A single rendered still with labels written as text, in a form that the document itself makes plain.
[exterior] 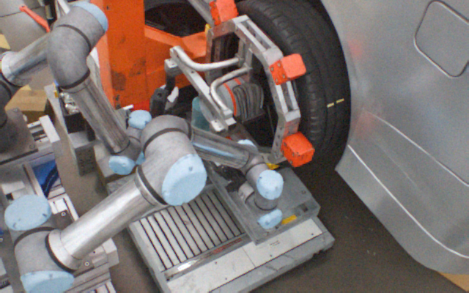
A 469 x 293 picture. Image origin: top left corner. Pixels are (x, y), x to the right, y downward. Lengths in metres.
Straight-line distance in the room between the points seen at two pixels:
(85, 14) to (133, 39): 0.63
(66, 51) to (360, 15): 0.82
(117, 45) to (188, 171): 1.02
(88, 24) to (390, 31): 0.83
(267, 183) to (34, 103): 1.72
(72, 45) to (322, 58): 0.80
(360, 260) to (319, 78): 1.16
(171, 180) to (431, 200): 0.79
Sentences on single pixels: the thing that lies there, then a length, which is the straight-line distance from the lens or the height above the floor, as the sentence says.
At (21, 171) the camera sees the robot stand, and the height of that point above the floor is 0.73.
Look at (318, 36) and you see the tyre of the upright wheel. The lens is 1.77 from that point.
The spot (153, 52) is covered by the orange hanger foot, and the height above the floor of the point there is 0.77.
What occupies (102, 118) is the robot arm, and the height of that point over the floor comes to 1.09.
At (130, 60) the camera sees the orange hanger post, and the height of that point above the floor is 0.78.
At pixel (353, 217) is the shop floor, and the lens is 2.74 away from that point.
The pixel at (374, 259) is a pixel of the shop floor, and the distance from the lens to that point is 2.65.
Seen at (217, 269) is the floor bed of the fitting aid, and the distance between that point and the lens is 2.37.
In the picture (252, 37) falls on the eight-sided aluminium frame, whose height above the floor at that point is 1.12.
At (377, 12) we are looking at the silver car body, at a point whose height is 1.40.
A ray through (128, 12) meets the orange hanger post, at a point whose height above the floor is 1.01.
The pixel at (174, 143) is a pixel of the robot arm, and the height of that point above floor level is 1.27.
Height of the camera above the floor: 2.19
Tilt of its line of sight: 48 degrees down
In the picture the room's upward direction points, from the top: 8 degrees clockwise
